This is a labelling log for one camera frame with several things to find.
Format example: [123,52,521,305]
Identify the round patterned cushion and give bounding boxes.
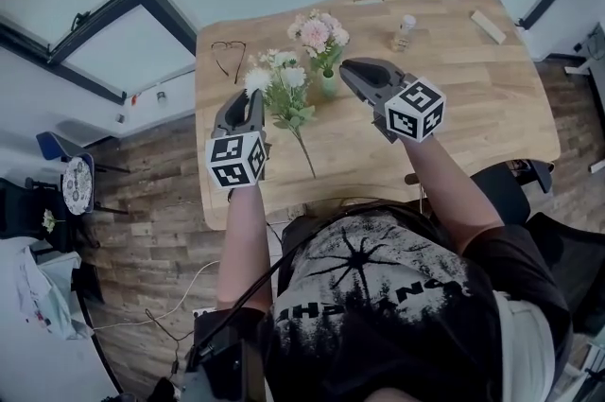
[61,156,96,216]

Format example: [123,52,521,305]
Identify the white cable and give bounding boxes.
[92,260,221,331]

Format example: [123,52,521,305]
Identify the blue chair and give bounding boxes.
[36,131,129,217]

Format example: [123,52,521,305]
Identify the person's right forearm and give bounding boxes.
[401,135,505,257]

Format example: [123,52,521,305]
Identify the white flower bouquet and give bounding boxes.
[244,48,318,180]

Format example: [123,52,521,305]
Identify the person's black printed t-shirt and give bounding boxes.
[259,205,573,402]

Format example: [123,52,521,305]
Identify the pale green vase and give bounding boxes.
[320,67,339,97]

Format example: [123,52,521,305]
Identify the small clear bottle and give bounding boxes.
[389,14,417,52]

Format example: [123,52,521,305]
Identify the person's left forearm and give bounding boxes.
[216,186,273,311]

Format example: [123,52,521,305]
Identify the white desk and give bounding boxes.
[564,24,605,174]

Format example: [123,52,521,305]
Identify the light wooden block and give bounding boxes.
[469,9,507,45]

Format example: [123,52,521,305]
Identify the thin-framed eyeglasses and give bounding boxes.
[211,40,249,85]

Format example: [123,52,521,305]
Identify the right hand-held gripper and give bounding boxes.
[337,57,449,146]

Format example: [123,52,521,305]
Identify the pink flower bouquet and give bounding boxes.
[286,9,351,78]

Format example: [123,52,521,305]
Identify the grey waist pack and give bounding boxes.
[181,309,270,402]

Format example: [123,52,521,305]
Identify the black cable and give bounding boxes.
[188,229,327,354]

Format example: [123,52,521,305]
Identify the white plastic bag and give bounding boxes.
[16,243,95,342]

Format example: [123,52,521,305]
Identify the black office chair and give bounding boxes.
[406,158,605,335]

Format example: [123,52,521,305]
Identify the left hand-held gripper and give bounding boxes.
[203,88,271,191]

